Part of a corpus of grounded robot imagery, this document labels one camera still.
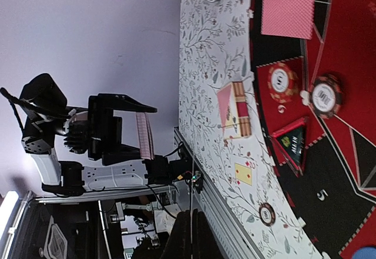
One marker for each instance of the two of diamonds card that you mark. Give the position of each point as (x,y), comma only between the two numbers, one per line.
(244,172)

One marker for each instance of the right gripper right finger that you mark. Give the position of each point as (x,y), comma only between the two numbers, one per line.
(204,245)

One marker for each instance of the front aluminium rail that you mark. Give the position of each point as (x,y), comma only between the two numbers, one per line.
(230,236)

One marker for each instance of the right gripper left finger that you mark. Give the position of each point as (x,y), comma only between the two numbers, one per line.
(179,243)

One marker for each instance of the round red black poker mat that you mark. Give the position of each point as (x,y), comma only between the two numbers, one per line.
(335,197)

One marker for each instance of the dealt red backed card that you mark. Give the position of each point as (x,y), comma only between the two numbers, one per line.
(288,18)

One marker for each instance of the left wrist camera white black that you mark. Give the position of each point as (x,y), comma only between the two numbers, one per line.
(76,130)

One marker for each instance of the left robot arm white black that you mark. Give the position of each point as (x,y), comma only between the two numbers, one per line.
(47,110)

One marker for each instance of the blue small blind button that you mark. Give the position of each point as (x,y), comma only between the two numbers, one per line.
(368,252)

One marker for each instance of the red chips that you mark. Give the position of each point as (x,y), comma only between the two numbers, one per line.
(282,83)

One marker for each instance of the red backed card deck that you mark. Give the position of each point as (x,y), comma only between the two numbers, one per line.
(145,137)

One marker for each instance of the black chips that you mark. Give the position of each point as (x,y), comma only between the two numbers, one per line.
(326,96)

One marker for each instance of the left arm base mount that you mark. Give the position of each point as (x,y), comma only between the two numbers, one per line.
(161,171)

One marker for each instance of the triangular all in marker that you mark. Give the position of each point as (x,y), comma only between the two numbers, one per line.
(290,141)

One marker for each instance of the black brown chip stack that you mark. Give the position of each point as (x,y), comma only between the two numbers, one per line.
(267,214)

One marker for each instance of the card box with ace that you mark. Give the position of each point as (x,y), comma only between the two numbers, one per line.
(233,111)

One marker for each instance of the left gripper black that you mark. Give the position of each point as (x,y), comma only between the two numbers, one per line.
(104,136)

